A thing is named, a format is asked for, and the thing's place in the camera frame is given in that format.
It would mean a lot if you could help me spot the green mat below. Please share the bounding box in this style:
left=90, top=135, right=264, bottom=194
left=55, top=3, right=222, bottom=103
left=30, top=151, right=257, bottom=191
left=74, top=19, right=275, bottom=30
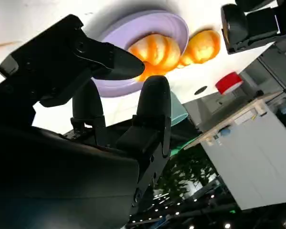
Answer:
left=170, top=138, right=203, bottom=157

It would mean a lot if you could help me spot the red cylindrical object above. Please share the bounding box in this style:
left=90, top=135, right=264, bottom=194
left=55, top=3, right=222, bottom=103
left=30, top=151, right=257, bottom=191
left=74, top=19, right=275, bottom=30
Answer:
left=215, top=71, right=244, bottom=95

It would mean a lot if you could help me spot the orange and white bread roll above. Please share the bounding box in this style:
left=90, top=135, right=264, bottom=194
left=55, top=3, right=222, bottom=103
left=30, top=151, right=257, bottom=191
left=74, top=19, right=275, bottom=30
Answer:
left=178, top=30, right=221, bottom=69
left=128, top=34, right=182, bottom=83

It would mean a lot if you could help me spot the pale green mug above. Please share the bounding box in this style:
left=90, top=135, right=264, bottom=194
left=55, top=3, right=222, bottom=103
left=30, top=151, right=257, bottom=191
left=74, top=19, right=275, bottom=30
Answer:
left=169, top=90, right=189, bottom=127

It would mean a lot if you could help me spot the lilac plate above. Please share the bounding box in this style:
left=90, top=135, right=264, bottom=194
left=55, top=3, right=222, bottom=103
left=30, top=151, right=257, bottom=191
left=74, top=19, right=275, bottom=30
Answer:
left=92, top=10, right=190, bottom=98

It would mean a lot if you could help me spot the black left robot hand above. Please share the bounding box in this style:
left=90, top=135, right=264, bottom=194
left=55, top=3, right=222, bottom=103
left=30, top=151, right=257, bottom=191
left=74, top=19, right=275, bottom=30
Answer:
left=220, top=0, right=286, bottom=55

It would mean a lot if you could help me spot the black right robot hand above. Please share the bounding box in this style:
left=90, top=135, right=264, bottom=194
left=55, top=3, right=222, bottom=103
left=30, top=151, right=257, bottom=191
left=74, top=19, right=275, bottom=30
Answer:
left=0, top=14, right=172, bottom=229

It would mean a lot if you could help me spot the white cabinet with wooden top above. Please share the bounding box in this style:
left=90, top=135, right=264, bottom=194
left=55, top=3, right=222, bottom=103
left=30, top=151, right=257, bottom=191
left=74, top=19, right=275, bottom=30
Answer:
left=184, top=92, right=286, bottom=210

